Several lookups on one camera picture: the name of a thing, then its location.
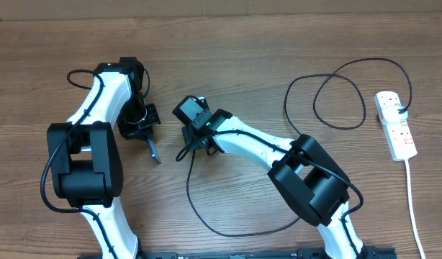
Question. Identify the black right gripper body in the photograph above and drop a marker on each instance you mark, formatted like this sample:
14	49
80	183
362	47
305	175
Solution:
191	133

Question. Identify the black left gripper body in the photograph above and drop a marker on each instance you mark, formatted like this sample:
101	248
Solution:
137	119

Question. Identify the blue Galaxy S24+ smartphone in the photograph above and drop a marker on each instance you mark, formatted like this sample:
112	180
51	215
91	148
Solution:
153	151

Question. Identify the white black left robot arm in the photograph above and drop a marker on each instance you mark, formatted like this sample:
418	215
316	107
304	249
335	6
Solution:
84	173

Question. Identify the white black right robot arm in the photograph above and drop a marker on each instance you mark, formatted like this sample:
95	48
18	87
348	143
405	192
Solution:
311	183

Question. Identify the white charger plug adapter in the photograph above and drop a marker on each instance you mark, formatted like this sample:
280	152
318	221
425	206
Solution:
393	114

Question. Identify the white power strip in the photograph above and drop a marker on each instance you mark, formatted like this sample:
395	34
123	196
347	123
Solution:
398	136

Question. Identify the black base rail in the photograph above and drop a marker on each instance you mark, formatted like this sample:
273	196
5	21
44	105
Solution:
303	253

